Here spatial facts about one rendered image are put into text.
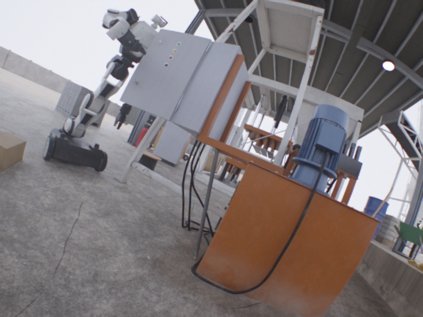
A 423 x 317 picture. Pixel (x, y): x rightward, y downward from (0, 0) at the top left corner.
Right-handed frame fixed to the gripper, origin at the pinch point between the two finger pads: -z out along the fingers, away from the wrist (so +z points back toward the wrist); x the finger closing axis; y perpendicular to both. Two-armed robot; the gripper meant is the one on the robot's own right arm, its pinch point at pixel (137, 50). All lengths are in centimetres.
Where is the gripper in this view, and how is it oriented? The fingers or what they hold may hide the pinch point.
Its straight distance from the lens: 127.6
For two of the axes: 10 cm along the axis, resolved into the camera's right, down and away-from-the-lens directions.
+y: -4.1, 9.1, 0.0
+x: -9.1, -4.1, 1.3
